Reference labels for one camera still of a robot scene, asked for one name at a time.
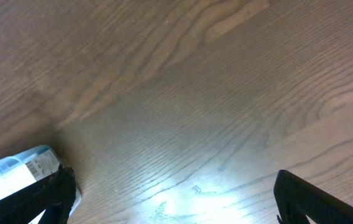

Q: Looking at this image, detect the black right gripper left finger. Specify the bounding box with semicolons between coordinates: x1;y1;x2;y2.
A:
0;164;76;224

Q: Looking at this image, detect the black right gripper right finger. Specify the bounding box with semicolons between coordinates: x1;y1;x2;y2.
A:
273;170;353;224

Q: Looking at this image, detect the white green medicine box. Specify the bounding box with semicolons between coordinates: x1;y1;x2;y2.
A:
0;149;61;211

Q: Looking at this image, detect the clear plastic container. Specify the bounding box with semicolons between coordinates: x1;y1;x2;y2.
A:
0;144;82;224

